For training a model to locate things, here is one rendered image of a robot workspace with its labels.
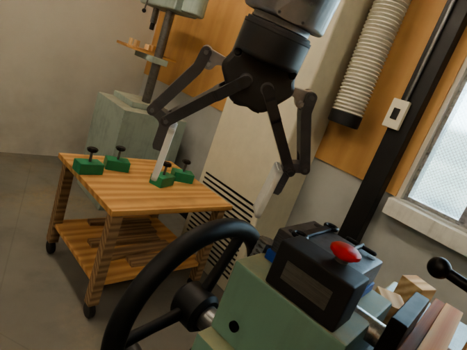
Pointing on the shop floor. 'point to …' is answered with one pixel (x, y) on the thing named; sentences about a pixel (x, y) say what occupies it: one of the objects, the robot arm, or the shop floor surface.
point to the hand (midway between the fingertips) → (210, 187)
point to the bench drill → (126, 110)
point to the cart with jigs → (116, 203)
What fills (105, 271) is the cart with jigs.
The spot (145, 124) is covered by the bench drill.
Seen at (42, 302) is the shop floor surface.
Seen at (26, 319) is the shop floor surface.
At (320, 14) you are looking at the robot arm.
